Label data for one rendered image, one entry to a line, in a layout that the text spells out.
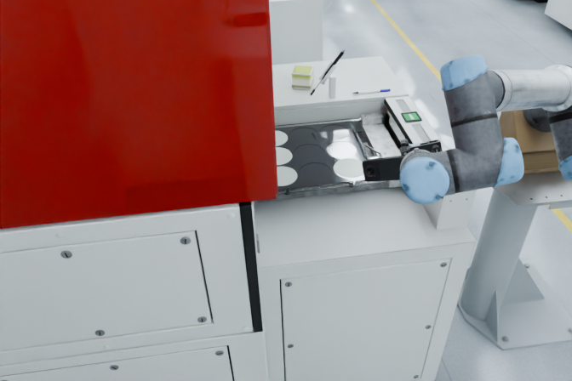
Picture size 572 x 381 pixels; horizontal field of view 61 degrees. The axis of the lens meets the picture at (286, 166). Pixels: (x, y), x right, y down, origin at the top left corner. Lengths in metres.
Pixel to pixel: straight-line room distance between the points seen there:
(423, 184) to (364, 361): 1.10
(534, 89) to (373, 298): 0.82
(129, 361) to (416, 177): 0.83
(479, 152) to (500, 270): 1.33
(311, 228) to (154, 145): 0.72
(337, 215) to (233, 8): 0.90
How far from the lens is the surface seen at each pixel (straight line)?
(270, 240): 1.43
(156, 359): 1.30
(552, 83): 1.06
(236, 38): 0.76
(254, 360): 1.33
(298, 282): 1.42
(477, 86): 0.85
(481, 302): 2.28
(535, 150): 1.75
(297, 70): 1.85
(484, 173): 0.84
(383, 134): 1.77
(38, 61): 0.81
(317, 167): 1.55
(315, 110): 1.78
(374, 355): 1.81
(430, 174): 0.81
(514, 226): 1.98
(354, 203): 1.55
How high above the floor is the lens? 1.83
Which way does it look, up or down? 37 degrees down
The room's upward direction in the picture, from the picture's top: 2 degrees counter-clockwise
